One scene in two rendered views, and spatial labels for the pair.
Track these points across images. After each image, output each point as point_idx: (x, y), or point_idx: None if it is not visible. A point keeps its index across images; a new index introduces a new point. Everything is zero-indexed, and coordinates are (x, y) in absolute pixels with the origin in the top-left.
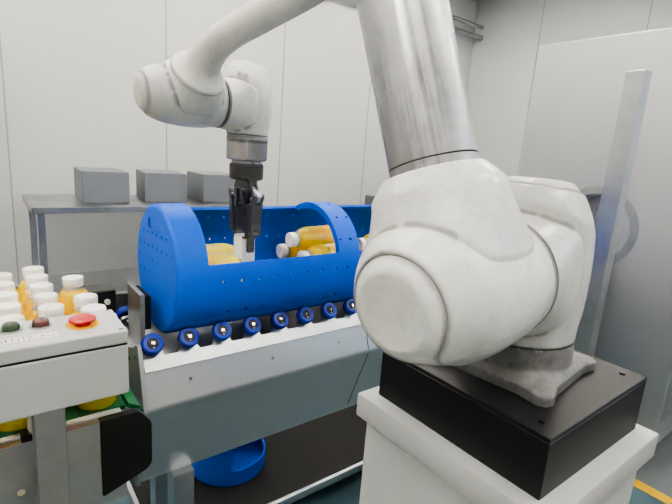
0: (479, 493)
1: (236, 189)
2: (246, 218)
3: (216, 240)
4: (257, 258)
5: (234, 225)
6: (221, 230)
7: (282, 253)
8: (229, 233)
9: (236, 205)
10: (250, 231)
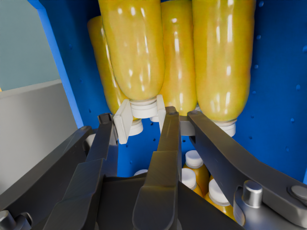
0: None
1: (132, 222)
2: (91, 147)
3: (293, 101)
4: (253, 155)
5: (171, 119)
6: (305, 117)
7: (210, 185)
8: (297, 132)
9: (153, 153)
10: (75, 133)
